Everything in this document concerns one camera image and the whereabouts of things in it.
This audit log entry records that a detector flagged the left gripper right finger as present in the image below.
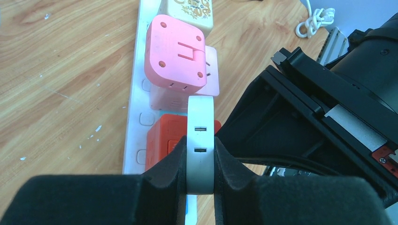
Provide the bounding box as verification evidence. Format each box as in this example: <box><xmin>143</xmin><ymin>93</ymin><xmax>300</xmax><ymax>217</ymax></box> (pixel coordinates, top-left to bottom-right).
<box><xmin>214</xmin><ymin>138</ymin><xmax>391</xmax><ymax>225</ymax></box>

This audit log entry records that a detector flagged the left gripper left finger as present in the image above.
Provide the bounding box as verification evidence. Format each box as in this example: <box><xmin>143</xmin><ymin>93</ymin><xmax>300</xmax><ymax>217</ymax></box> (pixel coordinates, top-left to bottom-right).
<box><xmin>0</xmin><ymin>136</ymin><xmax>187</xmax><ymax>225</ymax></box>

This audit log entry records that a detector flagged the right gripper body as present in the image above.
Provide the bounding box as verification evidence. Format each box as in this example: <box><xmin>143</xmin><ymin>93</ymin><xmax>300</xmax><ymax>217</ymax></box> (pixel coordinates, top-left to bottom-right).
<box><xmin>216</xmin><ymin>48</ymin><xmax>398</xmax><ymax>207</ymax></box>

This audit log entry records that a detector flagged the white long power strip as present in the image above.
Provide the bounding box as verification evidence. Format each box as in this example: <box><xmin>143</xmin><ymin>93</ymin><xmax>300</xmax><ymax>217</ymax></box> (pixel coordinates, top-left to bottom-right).
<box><xmin>122</xmin><ymin>0</ymin><xmax>199</xmax><ymax>225</ymax></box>

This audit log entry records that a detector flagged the white plug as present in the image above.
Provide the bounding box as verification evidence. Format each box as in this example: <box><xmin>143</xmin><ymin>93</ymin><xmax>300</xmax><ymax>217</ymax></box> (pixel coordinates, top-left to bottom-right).
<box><xmin>186</xmin><ymin>96</ymin><xmax>214</xmax><ymax>195</ymax></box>

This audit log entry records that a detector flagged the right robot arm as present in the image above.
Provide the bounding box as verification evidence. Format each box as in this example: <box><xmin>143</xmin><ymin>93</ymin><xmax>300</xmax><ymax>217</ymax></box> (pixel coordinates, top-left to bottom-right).
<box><xmin>216</xmin><ymin>16</ymin><xmax>398</xmax><ymax>207</ymax></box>

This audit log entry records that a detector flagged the red plug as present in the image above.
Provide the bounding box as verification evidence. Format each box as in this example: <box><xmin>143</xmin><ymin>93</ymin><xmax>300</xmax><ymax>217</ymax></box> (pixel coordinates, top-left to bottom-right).
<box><xmin>145</xmin><ymin>113</ymin><xmax>222</xmax><ymax>172</ymax></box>

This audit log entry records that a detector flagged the pink plug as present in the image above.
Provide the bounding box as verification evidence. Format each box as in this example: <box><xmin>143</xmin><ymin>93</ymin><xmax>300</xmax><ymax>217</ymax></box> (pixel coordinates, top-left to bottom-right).
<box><xmin>144</xmin><ymin>15</ymin><xmax>220</xmax><ymax>113</ymax></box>

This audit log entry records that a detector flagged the beige plug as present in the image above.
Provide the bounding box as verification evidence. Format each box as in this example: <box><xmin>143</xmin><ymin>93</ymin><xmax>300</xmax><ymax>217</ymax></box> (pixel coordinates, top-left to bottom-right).
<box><xmin>158</xmin><ymin>0</ymin><xmax>214</xmax><ymax>37</ymax></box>

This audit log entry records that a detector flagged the white cable right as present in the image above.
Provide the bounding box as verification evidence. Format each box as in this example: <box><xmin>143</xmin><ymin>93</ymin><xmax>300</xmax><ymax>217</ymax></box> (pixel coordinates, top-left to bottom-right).
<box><xmin>295</xmin><ymin>0</ymin><xmax>336</xmax><ymax>39</ymax></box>

